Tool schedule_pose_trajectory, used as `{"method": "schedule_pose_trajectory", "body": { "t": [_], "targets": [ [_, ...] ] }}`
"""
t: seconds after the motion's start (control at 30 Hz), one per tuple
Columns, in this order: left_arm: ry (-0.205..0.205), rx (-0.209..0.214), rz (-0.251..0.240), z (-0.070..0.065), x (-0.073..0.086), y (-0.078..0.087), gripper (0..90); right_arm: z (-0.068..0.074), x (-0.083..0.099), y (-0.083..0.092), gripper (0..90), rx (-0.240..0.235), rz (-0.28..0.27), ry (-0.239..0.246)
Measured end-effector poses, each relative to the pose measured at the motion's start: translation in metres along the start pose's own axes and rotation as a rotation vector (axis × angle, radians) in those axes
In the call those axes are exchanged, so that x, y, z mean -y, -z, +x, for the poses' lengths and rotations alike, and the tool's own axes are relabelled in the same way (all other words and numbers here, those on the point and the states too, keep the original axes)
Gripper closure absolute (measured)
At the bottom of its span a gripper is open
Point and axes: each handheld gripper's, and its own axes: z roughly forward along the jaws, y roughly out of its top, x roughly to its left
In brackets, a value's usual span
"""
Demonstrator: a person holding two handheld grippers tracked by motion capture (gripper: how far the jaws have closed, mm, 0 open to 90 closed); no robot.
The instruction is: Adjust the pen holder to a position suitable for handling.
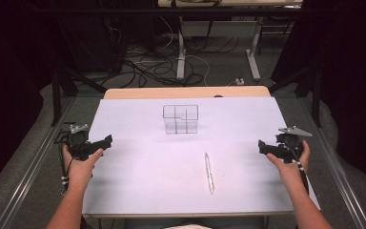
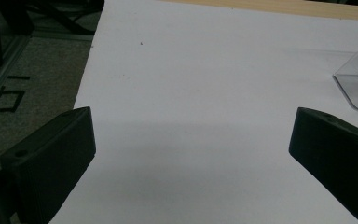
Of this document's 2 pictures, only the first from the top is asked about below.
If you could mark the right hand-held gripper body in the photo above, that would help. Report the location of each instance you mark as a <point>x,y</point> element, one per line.
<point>287,148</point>

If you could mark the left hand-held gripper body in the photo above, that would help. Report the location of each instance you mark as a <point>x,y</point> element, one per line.
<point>78,143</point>

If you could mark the clear silver pen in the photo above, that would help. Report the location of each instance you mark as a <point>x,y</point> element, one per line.
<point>209,173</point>

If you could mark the clear acrylic organizer box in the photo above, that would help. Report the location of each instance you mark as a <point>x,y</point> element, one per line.
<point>181,119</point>

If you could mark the person's right hand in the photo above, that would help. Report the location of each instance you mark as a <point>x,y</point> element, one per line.
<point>294,173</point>

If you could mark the person's left hand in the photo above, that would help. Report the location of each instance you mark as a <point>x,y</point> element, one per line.
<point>79,171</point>

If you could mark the black metal stand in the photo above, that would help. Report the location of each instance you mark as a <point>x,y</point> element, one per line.
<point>315,95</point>
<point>56,95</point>

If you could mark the white table sheet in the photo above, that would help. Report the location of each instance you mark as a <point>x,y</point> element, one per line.
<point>158,171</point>

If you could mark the white power plug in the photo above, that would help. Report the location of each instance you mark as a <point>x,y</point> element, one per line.
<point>239,81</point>

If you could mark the wooden table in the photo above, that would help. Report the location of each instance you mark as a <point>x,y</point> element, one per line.
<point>187,92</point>

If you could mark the black curtain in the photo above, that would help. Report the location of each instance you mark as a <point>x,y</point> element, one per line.
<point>352,79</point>
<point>9,79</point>

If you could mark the black computer case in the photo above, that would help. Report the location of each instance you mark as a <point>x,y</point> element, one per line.
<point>92,41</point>

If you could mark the person's white clothing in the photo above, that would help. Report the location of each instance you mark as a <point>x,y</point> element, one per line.
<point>187,226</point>

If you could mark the white-legged desk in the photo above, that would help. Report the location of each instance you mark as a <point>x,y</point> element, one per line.
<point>180,57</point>

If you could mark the black horizontal bar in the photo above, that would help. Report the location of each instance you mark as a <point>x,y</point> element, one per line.
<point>108,10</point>

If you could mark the metal floor rail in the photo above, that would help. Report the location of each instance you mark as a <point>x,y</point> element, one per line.
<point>336,171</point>
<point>35,165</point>

